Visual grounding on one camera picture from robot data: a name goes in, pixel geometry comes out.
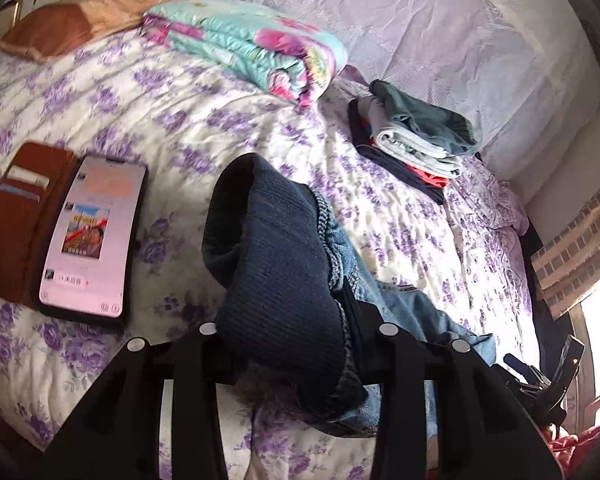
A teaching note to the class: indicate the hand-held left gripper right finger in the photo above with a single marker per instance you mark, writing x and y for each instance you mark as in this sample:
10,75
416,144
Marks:
380,350

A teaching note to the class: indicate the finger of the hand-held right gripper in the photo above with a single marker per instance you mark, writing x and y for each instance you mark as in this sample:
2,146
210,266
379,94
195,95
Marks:
522,367

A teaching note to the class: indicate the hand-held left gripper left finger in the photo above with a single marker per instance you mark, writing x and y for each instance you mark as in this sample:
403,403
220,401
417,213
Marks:
207,357

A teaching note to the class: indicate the blue denim pants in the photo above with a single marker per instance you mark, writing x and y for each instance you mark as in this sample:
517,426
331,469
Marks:
280,270

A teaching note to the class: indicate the red cloth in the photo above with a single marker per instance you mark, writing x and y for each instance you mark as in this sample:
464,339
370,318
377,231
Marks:
575,447

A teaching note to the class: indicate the brick patterned cloth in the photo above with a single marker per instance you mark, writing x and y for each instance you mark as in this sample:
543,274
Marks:
575,250

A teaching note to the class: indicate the smartphone in brown wallet case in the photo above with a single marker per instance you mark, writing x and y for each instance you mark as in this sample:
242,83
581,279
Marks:
90,240

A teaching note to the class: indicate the folded red garment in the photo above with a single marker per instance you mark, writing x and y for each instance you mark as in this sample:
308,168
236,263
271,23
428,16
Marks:
430,177

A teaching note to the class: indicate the stack of folded clothes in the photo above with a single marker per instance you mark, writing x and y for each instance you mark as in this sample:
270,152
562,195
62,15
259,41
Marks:
380,157

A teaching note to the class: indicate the folded white cloth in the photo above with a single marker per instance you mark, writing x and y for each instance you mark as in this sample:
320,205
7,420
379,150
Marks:
415,152

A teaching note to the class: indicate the folded teal grey garment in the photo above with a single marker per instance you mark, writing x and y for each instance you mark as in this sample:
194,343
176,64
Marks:
430,120

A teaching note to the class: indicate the purple floral bed sheet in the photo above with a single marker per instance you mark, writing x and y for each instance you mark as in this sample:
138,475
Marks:
195,120

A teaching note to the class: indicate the folded floral teal blanket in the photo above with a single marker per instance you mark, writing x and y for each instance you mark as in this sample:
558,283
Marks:
250,42

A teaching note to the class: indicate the brown pillow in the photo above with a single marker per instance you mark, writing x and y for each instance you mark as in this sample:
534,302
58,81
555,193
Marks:
85,17

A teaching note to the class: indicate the lavender wall cloth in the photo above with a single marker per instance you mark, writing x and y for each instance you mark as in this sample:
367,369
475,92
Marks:
430,25

